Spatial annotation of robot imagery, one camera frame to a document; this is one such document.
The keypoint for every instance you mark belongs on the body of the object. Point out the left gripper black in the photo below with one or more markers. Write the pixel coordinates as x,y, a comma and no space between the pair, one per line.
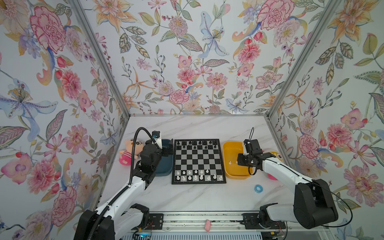
170,148

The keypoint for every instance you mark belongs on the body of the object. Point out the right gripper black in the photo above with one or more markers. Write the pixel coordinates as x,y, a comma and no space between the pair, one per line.
240,159

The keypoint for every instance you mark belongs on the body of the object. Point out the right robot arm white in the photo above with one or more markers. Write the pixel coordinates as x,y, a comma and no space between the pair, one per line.
313,204

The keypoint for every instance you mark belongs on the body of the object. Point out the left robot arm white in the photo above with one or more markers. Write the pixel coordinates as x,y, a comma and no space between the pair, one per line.
120,214

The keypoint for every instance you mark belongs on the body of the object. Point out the black white chess board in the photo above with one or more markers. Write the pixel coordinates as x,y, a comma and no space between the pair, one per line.
198,154

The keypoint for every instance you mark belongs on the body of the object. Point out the teal plastic bin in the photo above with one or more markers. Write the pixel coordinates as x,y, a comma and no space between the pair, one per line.
165,164

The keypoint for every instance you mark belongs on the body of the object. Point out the yellow plastic bin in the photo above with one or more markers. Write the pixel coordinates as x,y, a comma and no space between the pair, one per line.
230,157

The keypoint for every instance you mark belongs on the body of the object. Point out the plush doll toy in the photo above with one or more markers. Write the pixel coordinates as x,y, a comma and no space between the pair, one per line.
276,157

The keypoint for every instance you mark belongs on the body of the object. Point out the pink toy left side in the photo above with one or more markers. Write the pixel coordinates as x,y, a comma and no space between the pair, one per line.
131,152

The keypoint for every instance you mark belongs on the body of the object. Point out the pink small toy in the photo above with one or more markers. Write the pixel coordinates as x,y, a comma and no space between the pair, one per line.
208,226

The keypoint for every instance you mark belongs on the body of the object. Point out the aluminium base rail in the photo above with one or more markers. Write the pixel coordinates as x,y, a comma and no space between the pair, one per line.
221,221

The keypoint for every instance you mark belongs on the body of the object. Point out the aluminium frame post left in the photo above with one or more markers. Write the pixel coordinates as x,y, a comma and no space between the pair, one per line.
85,24

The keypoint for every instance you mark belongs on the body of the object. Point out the aluminium frame post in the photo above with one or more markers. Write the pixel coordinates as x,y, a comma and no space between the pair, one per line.
321,25
85,24

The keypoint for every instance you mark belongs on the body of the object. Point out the aluminium frame post right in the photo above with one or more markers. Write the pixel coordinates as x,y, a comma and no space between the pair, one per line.
321,25

